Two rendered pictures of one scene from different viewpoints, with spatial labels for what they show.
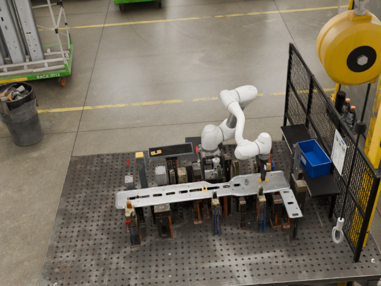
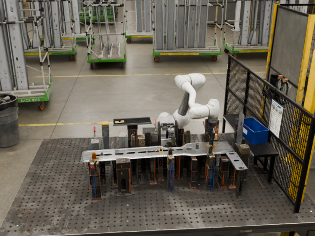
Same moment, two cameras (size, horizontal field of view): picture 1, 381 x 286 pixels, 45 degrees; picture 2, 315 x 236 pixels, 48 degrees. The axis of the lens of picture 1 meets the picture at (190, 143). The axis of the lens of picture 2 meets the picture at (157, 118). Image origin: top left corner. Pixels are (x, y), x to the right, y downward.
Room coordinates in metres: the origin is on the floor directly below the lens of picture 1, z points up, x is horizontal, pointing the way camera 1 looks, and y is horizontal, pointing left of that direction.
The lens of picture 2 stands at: (-0.20, 0.17, 2.58)
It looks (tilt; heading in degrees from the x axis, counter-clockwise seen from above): 24 degrees down; 356
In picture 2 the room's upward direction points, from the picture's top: straight up
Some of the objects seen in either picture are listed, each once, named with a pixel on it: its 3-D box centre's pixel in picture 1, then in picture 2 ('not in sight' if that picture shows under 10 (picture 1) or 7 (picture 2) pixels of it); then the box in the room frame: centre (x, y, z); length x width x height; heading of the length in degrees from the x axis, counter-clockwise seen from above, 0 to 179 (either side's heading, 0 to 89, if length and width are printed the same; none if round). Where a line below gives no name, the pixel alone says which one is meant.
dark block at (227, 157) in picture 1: (227, 175); (180, 146); (2.83, -0.29, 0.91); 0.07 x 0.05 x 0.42; 4
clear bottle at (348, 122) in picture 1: (351, 118); (284, 89); (2.68, -1.19, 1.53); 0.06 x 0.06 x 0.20
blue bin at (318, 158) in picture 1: (312, 158); (252, 130); (2.76, -0.97, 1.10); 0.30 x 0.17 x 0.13; 11
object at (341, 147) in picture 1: (339, 152); (276, 118); (2.57, -1.11, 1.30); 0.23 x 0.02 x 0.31; 4
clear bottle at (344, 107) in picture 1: (346, 110); (279, 85); (2.78, -1.18, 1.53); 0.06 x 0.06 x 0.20
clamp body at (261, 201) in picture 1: (260, 212); (209, 171); (2.42, -0.50, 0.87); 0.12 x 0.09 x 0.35; 4
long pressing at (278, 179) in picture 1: (202, 190); (158, 151); (2.59, -0.06, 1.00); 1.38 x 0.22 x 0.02; 94
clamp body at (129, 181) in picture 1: (132, 194); (96, 157); (2.73, 0.52, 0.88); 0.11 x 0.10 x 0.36; 4
